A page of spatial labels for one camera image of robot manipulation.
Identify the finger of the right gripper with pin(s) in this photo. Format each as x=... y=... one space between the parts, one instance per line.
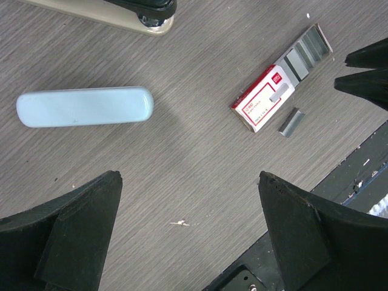
x=373 y=56
x=370 y=85

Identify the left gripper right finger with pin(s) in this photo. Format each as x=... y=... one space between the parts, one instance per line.
x=319 y=244

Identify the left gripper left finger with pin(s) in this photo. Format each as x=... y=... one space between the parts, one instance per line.
x=61 y=244

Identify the red white staple box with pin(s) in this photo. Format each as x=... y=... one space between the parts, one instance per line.
x=275 y=85

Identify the light blue stapler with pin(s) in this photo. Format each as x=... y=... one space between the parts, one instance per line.
x=80 y=107

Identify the white slotted cable duct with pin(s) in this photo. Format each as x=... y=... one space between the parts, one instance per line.
x=380 y=209

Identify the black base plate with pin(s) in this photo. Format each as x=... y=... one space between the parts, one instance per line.
x=358 y=182

